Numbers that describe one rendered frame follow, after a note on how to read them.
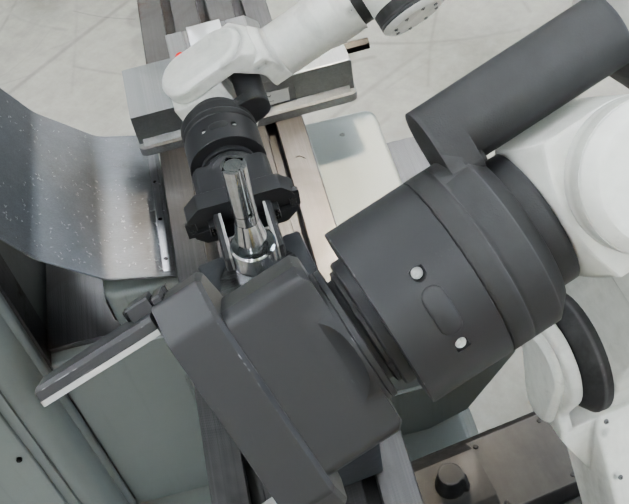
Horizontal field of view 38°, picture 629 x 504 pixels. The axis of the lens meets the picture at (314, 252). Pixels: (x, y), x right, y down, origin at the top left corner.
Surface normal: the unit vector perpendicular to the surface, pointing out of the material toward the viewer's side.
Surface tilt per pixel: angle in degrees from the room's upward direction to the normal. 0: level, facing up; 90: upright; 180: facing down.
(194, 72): 23
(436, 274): 33
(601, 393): 82
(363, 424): 49
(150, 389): 90
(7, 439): 89
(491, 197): 17
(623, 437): 54
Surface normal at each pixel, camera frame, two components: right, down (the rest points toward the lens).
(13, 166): 0.81, -0.50
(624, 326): -0.93, 0.34
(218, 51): -0.49, -0.46
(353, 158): -0.13, -0.63
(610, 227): -0.45, 0.59
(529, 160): -0.90, 0.22
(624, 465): 0.21, 0.18
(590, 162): -0.62, -0.07
